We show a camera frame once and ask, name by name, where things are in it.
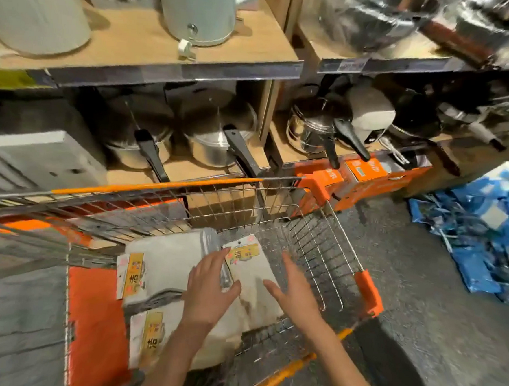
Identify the shiny steel pot black handle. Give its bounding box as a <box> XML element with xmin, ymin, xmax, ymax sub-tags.
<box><xmin>283</xmin><ymin>93</ymin><xmax>376</xmax><ymax>172</ymax></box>

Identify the pan with white handle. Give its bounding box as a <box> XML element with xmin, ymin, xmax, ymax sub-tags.
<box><xmin>434</xmin><ymin>98</ymin><xmax>509</xmax><ymax>153</ymax></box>

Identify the long orange box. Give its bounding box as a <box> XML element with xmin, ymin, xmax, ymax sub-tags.
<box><xmin>337</xmin><ymin>155</ymin><xmax>434</xmax><ymax>217</ymax></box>

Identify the black frying pan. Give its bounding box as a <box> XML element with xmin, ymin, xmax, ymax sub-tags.
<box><xmin>384</xmin><ymin>88</ymin><xmax>467</xmax><ymax>178</ymax></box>

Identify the person's left hand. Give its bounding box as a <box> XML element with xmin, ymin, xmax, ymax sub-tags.
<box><xmin>180</xmin><ymin>245</ymin><xmax>245</xmax><ymax>329</ymax></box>

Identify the wooden shelf rack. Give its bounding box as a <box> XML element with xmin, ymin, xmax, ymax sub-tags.
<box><xmin>0</xmin><ymin>0</ymin><xmax>310</xmax><ymax>216</ymax></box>
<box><xmin>261</xmin><ymin>0</ymin><xmax>509</xmax><ymax>207</ymax></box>

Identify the yellow shelf label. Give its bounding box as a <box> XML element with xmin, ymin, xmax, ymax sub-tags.
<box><xmin>0</xmin><ymin>69</ymin><xmax>39</xmax><ymax>92</ymax></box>

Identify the person's left forearm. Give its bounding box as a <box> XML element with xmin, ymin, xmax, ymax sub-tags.
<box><xmin>137</xmin><ymin>315</ymin><xmax>213</xmax><ymax>386</ymax></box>

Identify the wire shopping cart orange trim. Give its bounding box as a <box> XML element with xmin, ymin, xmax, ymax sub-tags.
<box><xmin>0</xmin><ymin>155</ymin><xmax>393</xmax><ymax>386</ymax></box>

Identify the grey cardboard box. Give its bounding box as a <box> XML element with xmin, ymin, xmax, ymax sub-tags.
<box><xmin>0</xmin><ymin>95</ymin><xmax>114</xmax><ymax>195</ymax></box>

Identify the large white cylindrical container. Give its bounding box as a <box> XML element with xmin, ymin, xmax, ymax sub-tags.
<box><xmin>0</xmin><ymin>0</ymin><xmax>95</xmax><ymax>61</ymax></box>

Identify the large steel wok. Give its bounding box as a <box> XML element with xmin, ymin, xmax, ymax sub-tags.
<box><xmin>308</xmin><ymin>0</ymin><xmax>445</xmax><ymax>62</ymax></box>

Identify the person's right hand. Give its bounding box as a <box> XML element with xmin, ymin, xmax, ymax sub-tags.
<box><xmin>259</xmin><ymin>250</ymin><xmax>329</xmax><ymax>333</ymax></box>

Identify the pile of blue packets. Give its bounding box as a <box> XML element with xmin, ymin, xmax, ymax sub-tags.
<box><xmin>402</xmin><ymin>155</ymin><xmax>509</xmax><ymax>304</ymax></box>

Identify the person's right forearm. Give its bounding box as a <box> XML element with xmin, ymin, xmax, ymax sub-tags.
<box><xmin>304</xmin><ymin>318</ymin><xmax>398</xmax><ymax>386</ymax></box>

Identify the steel wok wooden handle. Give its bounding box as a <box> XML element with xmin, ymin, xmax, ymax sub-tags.
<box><xmin>415</xmin><ymin>0</ymin><xmax>509</xmax><ymax>73</ymax></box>

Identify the white packet yellow label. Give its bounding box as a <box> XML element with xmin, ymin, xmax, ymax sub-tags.
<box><xmin>114</xmin><ymin>222</ymin><xmax>237</xmax><ymax>313</ymax></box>
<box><xmin>126</xmin><ymin>293</ymin><xmax>252</xmax><ymax>378</ymax></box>
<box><xmin>217</xmin><ymin>232</ymin><xmax>289</xmax><ymax>334</ymax></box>

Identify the pale drink dispenser with tap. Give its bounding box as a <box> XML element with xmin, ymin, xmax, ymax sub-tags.
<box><xmin>152</xmin><ymin>0</ymin><xmax>240</xmax><ymax>65</ymax></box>

